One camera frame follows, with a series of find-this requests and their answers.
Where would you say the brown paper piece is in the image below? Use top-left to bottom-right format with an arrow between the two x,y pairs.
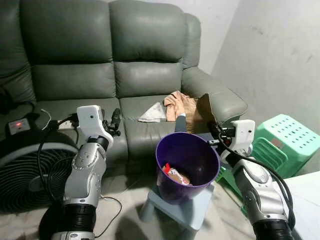
187,93 -> 217,135

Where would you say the purple plastic rubbish bin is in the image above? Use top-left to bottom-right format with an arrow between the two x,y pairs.
155,132 -> 221,204

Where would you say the white tissue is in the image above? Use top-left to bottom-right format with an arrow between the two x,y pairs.
138,102 -> 167,124

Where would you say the crumpled beige paper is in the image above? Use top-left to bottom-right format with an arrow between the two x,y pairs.
163,91 -> 192,122

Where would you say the green leather sofa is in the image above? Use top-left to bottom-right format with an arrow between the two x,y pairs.
0,0 -> 249,163

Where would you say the red white snack wrapper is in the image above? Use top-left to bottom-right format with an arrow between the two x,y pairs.
162,163 -> 194,187

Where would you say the mint green plastic stool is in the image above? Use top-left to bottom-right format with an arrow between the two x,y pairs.
218,114 -> 315,197

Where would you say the light blue plastic stool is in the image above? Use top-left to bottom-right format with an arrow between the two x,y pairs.
139,182 -> 216,232

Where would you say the black power strip red light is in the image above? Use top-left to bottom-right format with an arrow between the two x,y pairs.
6,117 -> 42,139

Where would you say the black floor fan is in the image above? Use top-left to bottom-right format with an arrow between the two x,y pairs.
0,131 -> 81,240

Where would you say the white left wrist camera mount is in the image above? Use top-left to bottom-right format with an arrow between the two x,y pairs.
76,105 -> 115,147

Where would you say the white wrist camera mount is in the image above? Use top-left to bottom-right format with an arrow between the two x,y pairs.
230,119 -> 257,157
76,105 -> 115,147

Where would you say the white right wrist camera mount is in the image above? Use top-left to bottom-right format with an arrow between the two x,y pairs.
230,119 -> 257,157

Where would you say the white cable with plug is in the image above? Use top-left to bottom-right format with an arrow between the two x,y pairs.
39,107 -> 77,130

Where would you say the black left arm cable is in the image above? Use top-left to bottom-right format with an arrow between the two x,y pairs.
36,114 -> 80,203

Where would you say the thin black floor cable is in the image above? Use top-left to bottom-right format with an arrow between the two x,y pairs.
94,194 -> 124,239

